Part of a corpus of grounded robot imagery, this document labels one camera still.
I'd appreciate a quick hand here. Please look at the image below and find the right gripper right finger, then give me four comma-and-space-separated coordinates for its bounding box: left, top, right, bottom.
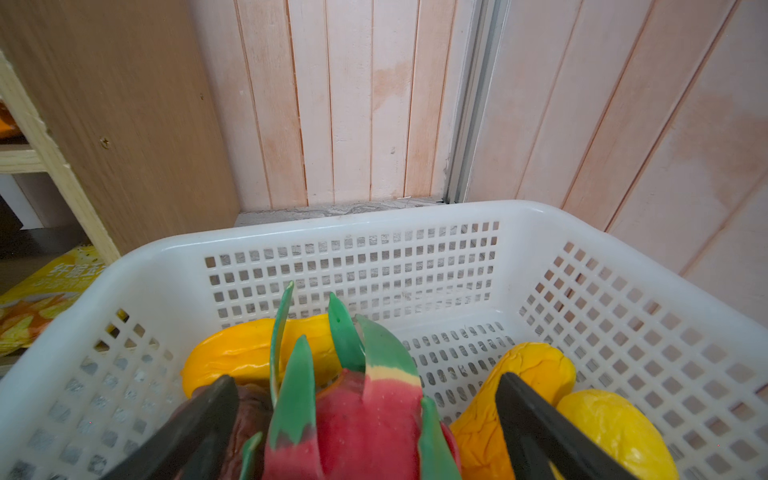
495, 373, 633, 479

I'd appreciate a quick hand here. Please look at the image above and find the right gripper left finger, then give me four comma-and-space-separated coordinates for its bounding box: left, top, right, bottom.
104, 376, 239, 479

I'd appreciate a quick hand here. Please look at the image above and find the white plastic fruit basket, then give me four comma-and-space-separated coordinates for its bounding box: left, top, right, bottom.
1, 201, 767, 479

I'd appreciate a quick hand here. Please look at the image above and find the orange mango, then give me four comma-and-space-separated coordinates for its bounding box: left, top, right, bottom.
451, 342, 576, 479

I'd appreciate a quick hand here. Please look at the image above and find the dark purple passion fruit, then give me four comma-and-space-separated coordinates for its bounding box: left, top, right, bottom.
170, 383, 274, 480

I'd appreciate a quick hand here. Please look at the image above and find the yellow lemon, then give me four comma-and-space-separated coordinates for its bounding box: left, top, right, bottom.
556, 389, 680, 479

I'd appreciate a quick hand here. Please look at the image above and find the yellow mango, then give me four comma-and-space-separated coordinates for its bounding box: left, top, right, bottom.
181, 314, 342, 398

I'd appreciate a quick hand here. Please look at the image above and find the pink dragon fruit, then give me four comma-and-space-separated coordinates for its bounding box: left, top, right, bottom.
240, 284, 461, 479

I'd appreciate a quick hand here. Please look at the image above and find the yellow chips packet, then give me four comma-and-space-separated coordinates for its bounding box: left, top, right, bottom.
1, 246, 105, 356

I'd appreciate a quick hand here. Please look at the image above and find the wooden two-tier shelf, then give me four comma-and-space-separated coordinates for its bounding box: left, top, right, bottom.
1, 1, 240, 262

